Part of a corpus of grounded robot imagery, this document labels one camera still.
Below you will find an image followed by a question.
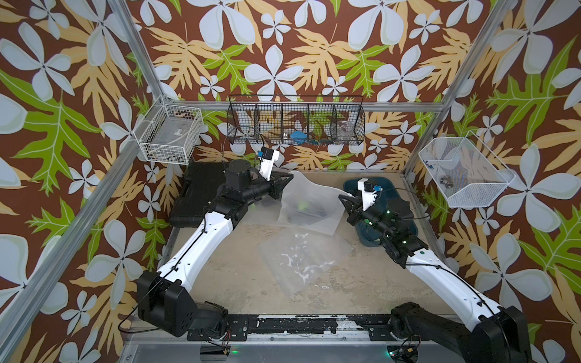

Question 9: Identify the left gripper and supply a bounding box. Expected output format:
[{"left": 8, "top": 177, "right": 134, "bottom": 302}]
[{"left": 238, "top": 171, "right": 291, "bottom": 205}]

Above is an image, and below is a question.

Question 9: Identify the black tool case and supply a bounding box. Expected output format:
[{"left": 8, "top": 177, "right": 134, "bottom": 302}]
[{"left": 169, "top": 160, "right": 251, "bottom": 231}]

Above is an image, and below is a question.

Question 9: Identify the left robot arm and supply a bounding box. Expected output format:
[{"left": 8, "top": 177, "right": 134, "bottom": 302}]
[{"left": 136, "top": 147, "right": 293, "bottom": 339}]

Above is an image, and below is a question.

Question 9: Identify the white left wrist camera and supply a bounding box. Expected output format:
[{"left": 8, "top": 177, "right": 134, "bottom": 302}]
[{"left": 258, "top": 147, "right": 280, "bottom": 182}]

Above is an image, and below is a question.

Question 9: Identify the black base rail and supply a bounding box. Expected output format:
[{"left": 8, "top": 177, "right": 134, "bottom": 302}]
[{"left": 187, "top": 314, "right": 431, "bottom": 342}]

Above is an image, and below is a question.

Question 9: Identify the white wire basket left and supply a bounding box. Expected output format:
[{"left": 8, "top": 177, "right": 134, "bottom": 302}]
[{"left": 133, "top": 98, "right": 204, "bottom": 165}]

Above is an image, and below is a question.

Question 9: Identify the stack of clear bags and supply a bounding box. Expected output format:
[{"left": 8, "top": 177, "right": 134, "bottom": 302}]
[{"left": 258, "top": 227, "right": 353, "bottom": 297}]

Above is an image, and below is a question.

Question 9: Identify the black wire basket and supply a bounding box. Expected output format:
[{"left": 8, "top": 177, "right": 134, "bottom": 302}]
[{"left": 226, "top": 95, "right": 366, "bottom": 146}]

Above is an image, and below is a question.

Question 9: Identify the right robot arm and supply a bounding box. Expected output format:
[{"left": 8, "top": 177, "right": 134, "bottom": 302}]
[{"left": 339, "top": 178, "right": 532, "bottom": 362}]

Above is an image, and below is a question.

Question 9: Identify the teal plastic bin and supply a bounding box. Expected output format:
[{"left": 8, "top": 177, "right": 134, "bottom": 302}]
[{"left": 339, "top": 177, "right": 423, "bottom": 255}]

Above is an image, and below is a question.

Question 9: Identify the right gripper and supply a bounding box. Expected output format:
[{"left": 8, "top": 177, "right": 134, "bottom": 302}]
[{"left": 340, "top": 194, "right": 396, "bottom": 243}]

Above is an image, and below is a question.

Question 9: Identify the clear zip-top bag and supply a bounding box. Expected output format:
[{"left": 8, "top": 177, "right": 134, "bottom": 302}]
[
  {"left": 278, "top": 171, "right": 347, "bottom": 235},
  {"left": 241, "top": 196, "right": 284, "bottom": 226}
]

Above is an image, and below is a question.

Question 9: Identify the white mesh basket right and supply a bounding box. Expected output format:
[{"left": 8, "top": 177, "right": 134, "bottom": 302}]
[{"left": 419, "top": 132, "right": 516, "bottom": 209}]

